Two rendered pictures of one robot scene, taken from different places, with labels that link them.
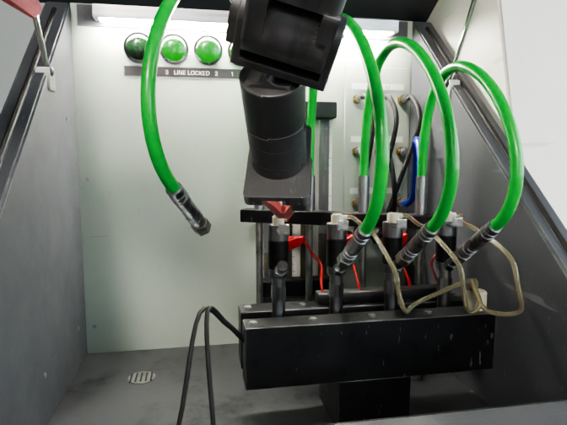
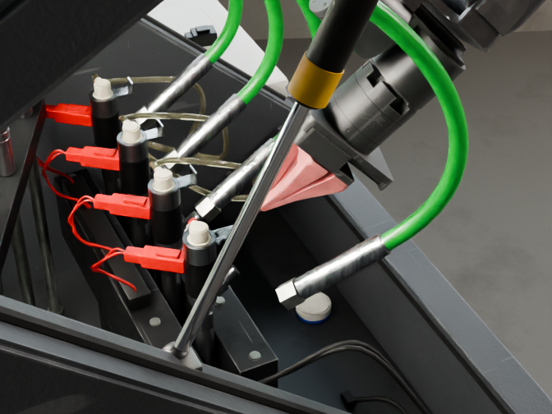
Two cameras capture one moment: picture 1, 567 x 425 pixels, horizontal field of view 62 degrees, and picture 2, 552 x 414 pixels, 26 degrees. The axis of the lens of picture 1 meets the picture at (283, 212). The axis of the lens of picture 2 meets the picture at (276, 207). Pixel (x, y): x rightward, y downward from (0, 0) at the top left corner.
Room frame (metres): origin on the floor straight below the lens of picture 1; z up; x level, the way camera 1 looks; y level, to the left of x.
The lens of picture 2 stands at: (0.76, 0.75, 1.75)
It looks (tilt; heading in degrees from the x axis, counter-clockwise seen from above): 39 degrees down; 254
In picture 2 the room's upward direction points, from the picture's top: straight up
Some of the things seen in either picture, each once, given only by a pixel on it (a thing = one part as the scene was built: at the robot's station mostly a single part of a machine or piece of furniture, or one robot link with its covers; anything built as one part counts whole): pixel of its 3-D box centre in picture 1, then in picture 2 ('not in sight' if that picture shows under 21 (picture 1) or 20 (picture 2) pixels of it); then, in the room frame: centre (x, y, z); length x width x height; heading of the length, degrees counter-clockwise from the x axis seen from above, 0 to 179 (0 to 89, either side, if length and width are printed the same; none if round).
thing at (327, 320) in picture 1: (362, 359); (160, 315); (0.64, -0.11, 0.91); 0.34 x 0.10 x 0.15; 100
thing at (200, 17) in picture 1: (253, 21); not in sight; (0.88, 0.05, 1.43); 0.54 x 0.03 x 0.02; 100
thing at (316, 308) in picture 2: not in sight; (313, 306); (0.47, -0.15, 0.84); 0.04 x 0.04 x 0.01
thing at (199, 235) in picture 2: (279, 225); (198, 237); (0.62, 0.01, 1.10); 0.02 x 0.02 x 0.03
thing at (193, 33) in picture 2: not in sight; (167, 40); (0.55, -0.49, 0.99); 0.12 x 0.02 x 0.02; 1
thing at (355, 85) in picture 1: (379, 148); not in sight; (0.92, -0.18, 1.20); 0.13 x 0.03 x 0.31; 100
